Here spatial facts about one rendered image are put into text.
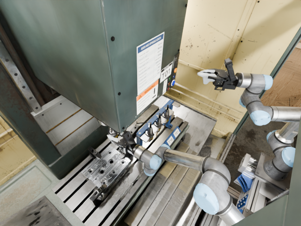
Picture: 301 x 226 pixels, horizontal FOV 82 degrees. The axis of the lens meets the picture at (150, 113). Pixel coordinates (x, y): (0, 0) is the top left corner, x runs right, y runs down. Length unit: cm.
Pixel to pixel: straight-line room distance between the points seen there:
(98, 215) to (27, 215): 61
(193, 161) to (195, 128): 97
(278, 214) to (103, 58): 48
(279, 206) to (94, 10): 49
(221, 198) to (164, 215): 77
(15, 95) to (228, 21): 145
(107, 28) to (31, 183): 175
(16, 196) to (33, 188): 13
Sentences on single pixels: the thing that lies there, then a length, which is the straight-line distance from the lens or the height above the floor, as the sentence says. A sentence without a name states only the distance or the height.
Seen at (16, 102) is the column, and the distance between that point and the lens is 123.
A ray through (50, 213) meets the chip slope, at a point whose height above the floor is 65.
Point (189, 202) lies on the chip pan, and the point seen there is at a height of 66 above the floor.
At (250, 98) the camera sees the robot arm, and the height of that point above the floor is 164.
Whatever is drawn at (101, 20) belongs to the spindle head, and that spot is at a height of 207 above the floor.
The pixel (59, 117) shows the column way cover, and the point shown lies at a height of 129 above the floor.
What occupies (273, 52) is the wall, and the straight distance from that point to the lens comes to 151.
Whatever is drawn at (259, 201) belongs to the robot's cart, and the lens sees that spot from 155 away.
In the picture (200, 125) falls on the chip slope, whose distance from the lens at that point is 193.
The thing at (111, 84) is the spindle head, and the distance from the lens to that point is 56.
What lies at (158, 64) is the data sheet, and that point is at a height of 184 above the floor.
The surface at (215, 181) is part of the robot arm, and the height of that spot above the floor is 148.
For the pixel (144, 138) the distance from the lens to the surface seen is 122.
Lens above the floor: 221
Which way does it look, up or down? 46 degrees down
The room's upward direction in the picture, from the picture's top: 3 degrees clockwise
